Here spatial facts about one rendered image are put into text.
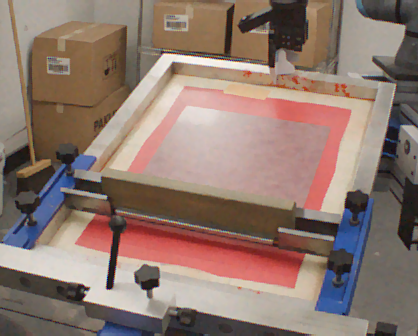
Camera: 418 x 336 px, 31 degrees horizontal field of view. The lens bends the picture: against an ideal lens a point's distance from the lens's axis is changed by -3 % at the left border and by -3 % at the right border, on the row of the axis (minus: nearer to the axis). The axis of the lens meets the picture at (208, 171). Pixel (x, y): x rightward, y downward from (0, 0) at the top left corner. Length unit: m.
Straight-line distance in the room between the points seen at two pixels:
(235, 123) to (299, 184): 0.26
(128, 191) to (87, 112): 3.27
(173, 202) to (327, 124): 0.49
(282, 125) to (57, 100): 3.10
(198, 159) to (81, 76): 3.03
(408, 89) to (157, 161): 0.81
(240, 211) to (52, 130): 3.54
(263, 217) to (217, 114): 0.48
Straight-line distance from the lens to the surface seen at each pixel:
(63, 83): 4.64
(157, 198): 1.37
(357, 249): 1.30
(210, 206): 1.34
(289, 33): 1.76
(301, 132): 1.68
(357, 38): 4.99
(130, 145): 1.65
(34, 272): 1.24
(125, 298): 1.12
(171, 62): 1.90
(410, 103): 2.12
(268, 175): 1.55
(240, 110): 1.76
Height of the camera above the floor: 1.68
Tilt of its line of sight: 21 degrees down
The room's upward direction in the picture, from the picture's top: 3 degrees clockwise
